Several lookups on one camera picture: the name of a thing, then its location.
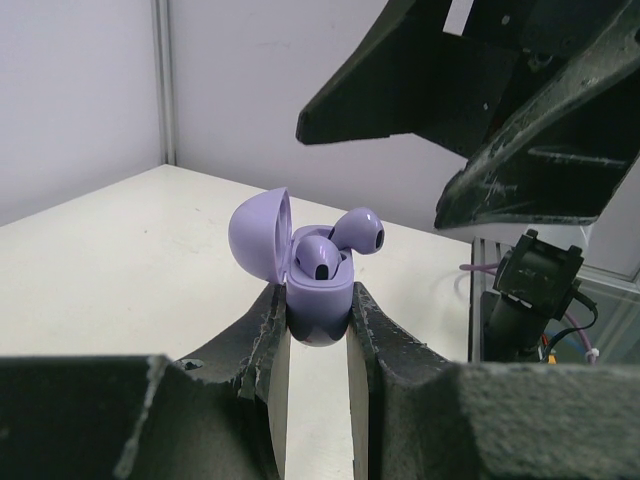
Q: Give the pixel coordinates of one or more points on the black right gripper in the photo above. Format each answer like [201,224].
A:
[557,131]

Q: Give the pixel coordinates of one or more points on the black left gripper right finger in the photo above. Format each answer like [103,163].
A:
[417,415]

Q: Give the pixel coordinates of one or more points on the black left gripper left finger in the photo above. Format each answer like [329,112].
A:
[219,412]

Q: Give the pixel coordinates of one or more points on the aluminium frame post left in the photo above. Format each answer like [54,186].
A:
[162,39]

